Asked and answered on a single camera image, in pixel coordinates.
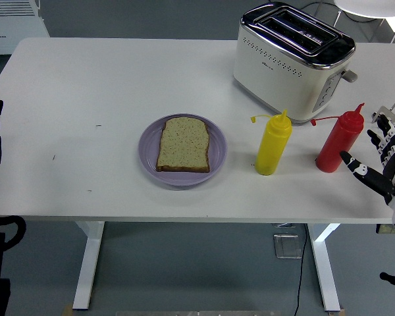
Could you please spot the purple plate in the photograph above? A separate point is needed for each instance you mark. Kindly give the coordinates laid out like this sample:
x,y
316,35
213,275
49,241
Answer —
x,y
184,177

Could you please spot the white table leg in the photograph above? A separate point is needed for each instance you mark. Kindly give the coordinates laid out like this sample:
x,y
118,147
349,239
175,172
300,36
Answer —
x,y
87,263
326,263

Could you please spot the red squeeze bottle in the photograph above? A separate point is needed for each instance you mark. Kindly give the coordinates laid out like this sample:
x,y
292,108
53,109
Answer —
x,y
339,145

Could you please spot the bread slice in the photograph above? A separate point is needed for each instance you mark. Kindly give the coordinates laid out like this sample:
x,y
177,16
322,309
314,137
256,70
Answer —
x,y
184,145

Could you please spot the desk control panel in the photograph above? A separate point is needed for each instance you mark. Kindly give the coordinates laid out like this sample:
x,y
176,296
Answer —
x,y
386,228

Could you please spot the clear floor plate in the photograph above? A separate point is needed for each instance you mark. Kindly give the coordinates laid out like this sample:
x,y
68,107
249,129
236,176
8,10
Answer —
x,y
288,247

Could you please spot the white slatted appliance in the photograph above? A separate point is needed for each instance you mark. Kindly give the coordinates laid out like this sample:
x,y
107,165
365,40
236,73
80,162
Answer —
x,y
13,29

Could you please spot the white round table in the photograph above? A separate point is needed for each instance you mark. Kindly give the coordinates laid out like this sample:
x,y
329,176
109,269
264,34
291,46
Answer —
x,y
372,6

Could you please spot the white chrome toaster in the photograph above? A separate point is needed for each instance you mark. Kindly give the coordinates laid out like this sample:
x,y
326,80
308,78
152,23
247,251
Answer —
x,y
276,79

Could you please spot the yellow squeeze bottle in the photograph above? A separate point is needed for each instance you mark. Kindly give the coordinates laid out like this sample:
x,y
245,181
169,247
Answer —
x,y
272,148

